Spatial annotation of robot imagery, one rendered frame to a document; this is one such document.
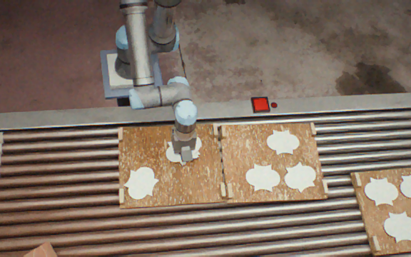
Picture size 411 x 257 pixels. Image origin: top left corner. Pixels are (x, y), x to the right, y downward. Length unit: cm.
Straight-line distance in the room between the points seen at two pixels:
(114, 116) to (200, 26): 170
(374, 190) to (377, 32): 214
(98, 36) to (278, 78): 135
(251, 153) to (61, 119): 81
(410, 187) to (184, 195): 95
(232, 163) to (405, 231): 74
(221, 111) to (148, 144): 36
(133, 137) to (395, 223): 111
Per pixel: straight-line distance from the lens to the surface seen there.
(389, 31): 397
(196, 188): 179
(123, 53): 198
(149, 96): 159
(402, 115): 226
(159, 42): 192
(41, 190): 185
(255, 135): 193
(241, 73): 328
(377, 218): 194
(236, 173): 184
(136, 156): 184
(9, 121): 203
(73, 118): 198
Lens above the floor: 259
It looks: 60 degrees down
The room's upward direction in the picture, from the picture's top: 12 degrees clockwise
